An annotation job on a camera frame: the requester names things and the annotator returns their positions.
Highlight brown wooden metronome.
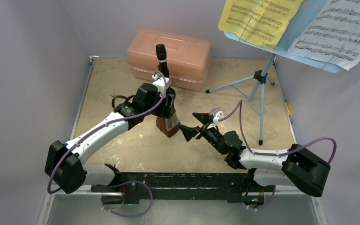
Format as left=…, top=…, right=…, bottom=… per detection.
left=156, top=114, right=180, bottom=138

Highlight clear plastic metronome cover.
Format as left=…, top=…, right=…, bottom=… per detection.
left=165, top=113, right=180, bottom=131

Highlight black round microphone stand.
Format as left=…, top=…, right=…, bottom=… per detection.
left=166, top=87, right=176, bottom=100

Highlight black microphone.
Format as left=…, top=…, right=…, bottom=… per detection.
left=156, top=44, right=170, bottom=77

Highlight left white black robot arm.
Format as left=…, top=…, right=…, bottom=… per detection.
left=45, top=82, right=176, bottom=194

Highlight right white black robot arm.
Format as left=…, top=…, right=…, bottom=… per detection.
left=179, top=112, right=331, bottom=197

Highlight pink plastic storage box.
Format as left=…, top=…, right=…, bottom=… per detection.
left=127, top=29, right=211, bottom=91

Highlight yellow sheet music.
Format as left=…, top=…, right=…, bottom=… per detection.
left=218, top=0, right=303, bottom=50

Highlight light blue music stand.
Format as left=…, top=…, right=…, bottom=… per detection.
left=206, top=0, right=341, bottom=145

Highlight white sheet music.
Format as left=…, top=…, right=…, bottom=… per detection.
left=288, top=0, right=360, bottom=71

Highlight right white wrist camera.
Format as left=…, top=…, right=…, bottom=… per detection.
left=207, top=108, right=225, bottom=129

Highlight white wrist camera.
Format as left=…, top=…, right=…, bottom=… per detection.
left=207, top=108, right=225, bottom=129
left=151, top=74, right=171, bottom=94

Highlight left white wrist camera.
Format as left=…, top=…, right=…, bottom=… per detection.
left=151, top=74, right=171, bottom=94

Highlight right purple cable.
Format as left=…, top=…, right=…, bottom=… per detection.
left=218, top=99, right=338, bottom=165

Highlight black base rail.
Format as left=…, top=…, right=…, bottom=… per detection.
left=91, top=172, right=274, bottom=204

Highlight black handled pliers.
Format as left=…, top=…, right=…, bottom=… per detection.
left=111, top=94, right=128, bottom=109

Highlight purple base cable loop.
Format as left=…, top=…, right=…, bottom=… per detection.
left=101, top=180, right=153, bottom=218

